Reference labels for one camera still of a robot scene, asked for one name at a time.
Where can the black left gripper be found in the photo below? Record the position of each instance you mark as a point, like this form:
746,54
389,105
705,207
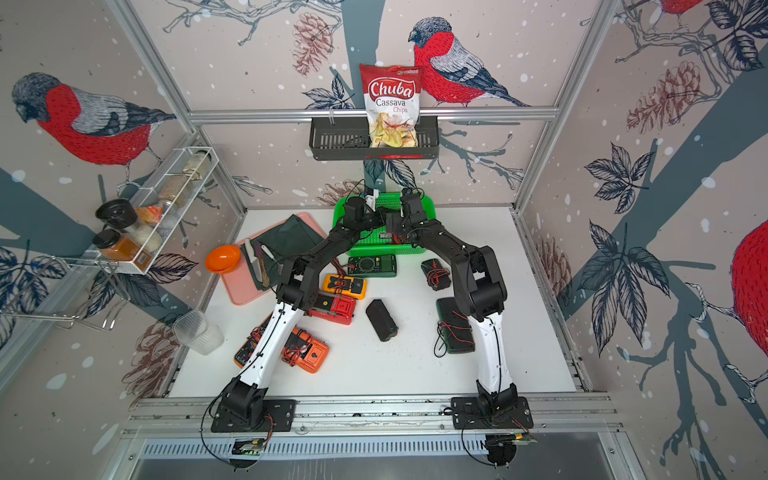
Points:
379,214

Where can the yellow multimeter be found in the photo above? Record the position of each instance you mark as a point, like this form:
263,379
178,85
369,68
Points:
354,287

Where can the red multimeter with leads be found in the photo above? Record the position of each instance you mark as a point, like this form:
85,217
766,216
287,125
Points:
334,308

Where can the green-black multimeter with leads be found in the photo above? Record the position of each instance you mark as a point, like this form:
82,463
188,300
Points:
454,333

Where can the red slim multimeter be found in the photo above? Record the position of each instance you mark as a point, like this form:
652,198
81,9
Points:
397,228

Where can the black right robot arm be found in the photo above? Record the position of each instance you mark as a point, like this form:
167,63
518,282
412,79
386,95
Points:
480,294

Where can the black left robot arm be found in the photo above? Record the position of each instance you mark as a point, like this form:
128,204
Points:
242,401

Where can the green plastic basket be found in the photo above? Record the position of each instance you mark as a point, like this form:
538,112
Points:
372,244

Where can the dark green multimeter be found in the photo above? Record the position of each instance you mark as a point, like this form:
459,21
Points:
383,266

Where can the small black multimeter with leads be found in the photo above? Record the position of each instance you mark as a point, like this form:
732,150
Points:
437,277

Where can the large orange multimeter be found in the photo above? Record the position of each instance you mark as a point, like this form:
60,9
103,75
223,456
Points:
305,351

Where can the small orange-black multimeter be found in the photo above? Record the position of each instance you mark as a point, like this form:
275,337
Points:
244,353

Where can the dark green cloth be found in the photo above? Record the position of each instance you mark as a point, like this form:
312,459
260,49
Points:
291,238

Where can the knife on cutting board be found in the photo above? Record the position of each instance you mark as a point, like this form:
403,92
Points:
257,264

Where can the black rectangular case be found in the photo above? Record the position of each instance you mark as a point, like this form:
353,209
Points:
381,320

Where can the Chuba cassava chips bag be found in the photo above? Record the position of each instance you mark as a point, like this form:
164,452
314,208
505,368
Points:
392,103

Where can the pink cutting board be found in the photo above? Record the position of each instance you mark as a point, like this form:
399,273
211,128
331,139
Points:
239,282

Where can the orange plastic bowl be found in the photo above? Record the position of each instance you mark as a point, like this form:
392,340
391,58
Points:
223,260

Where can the clear plastic cup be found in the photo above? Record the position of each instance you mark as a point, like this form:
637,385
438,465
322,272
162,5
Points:
196,332

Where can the black-lid spice jar rear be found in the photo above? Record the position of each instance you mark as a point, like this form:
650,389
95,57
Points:
118,214

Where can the black-lid spice jar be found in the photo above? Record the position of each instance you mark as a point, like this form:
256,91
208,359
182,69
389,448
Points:
118,214
116,246

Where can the black-lid spice jar front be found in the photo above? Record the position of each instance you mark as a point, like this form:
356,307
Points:
116,246

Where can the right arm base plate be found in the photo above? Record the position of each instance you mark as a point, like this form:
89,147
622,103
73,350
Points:
467,414

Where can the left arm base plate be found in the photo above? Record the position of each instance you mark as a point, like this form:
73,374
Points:
264,415

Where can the white wire spice rack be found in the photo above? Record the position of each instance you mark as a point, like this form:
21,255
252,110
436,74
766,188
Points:
161,205

